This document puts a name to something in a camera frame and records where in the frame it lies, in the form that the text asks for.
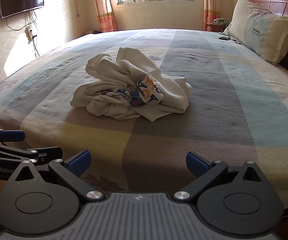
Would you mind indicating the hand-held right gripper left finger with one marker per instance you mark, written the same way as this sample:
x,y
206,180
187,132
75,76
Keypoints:
x,y
80,162

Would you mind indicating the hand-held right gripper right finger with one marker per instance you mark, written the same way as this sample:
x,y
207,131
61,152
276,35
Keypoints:
x,y
196,163

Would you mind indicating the white power strip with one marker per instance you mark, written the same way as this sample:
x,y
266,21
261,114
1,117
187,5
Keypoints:
x,y
29,33

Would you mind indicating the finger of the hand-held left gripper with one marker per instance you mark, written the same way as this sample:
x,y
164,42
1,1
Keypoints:
x,y
10,135
9,151

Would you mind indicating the large flower print pillow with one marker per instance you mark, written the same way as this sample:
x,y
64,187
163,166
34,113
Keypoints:
x,y
258,30

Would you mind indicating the dark phone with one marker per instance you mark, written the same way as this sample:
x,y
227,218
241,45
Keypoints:
x,y
224,38

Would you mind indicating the bed with patchwork sheet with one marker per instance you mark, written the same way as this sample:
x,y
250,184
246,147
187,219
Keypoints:
x,y
208,105

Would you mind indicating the wall-mounted black television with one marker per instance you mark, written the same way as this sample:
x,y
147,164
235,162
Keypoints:
x,y
21,0

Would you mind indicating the small pale pillow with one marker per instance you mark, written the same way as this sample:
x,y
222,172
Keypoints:
x,y
227,32

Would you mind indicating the wooden bedside table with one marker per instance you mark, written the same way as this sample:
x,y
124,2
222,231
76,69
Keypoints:
x,y
212,27

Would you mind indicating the white printed t-shirt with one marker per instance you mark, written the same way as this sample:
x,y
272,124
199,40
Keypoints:
x,y
124,97

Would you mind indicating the wooden headboard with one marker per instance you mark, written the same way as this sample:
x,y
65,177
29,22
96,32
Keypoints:
x,y
271,2

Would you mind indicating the blue-grey cloth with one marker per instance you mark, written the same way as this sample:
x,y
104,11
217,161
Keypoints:
x,y
236,41

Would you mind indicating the pink striped curtain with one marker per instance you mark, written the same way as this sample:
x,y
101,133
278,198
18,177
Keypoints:
x,y
104,7
211,5

